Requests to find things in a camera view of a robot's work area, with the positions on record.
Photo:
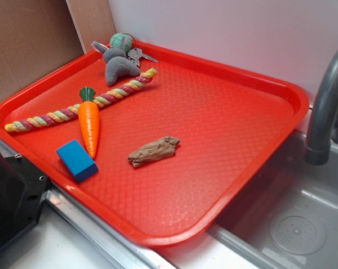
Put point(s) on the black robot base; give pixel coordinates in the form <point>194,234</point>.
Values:
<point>23,188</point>

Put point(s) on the green round ball keychain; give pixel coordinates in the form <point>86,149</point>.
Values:
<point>122,40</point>

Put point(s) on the red plastic tray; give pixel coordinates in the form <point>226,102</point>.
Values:
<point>229,121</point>

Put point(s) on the grey plush bunny toy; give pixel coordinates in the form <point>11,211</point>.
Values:
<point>117,64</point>

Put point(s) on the brown wood chip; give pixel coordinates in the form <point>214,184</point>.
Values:
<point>154,151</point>

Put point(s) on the multicolour twisted rope toy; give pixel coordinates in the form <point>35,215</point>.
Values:
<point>71,112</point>

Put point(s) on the blue rectangular block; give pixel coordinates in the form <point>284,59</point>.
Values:
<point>77,161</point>

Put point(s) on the brown cardboard panel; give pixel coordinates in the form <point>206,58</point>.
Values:
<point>38,37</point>

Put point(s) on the orange toy carrot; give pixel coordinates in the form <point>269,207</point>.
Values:
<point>89,121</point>

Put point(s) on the silver keys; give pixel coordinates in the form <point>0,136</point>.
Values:
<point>136,54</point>

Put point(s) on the grey plastic sink basin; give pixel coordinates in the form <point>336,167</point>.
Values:
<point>286,217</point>

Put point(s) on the grey sink faucet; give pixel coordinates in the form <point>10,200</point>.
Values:
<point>323,123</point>

